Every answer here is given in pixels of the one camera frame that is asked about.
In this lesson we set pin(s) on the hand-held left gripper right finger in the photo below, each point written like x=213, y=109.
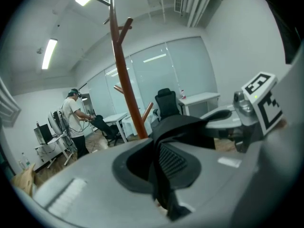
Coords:
x=213, y=174

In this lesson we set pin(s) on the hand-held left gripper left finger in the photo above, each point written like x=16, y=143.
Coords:
x=99, y=198

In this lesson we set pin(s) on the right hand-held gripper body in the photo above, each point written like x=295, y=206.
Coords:
x=261, y=98

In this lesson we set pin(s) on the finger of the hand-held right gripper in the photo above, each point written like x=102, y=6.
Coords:
x=221, y=120

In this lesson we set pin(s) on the black clothes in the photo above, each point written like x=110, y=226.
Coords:
x=180, y=132

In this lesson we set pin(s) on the wooden coat stand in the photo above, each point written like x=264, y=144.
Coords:
x=123, y=79

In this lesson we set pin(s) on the white desk with red bottles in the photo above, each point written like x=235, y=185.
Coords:
x=202, y=101

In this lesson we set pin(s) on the black mesh office chair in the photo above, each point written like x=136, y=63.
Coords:
x=167, y=106

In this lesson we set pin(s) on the white standing desk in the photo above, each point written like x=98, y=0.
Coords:
x=54, y=148

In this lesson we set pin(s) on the black swivel office chair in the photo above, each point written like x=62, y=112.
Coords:
x=107, y=129

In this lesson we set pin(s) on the light wooden table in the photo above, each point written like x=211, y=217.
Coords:
x=26, y=179

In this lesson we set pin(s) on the plain white desk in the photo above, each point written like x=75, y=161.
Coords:
x=116, y=121

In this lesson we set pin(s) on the round table with white cloth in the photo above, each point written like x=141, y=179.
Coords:
x=133, y=125

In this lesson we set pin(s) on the clear plastic bottle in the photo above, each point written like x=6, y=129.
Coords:
x=23, y=160

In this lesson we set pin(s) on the black computer monitor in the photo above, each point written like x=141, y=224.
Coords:
x=43, y=134

